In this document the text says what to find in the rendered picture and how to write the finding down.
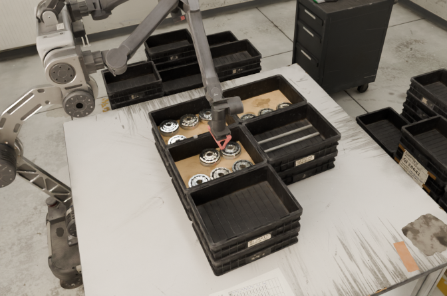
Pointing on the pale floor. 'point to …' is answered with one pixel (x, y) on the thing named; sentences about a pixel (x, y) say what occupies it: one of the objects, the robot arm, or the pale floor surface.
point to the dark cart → (341, 36)
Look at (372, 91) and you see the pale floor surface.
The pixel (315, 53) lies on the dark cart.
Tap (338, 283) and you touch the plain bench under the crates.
